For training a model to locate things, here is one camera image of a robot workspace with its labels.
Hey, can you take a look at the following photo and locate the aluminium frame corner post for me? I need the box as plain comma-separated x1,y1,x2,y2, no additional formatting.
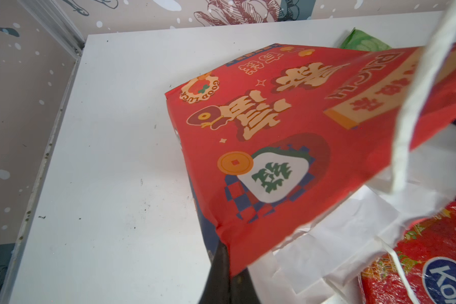
18,0,86,60

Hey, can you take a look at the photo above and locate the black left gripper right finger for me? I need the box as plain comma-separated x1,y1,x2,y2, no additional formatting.
231,269,260,304

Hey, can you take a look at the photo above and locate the green chips bag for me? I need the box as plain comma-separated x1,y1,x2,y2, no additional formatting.
339,28,392,52

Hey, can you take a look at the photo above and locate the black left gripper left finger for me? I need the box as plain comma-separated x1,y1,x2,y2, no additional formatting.
199,241,231,304

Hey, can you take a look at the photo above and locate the red paper gift bag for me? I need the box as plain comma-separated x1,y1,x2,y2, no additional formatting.
165,0,456,304

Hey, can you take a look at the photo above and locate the red snack bag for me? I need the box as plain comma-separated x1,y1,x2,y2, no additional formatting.
360,199,456,303

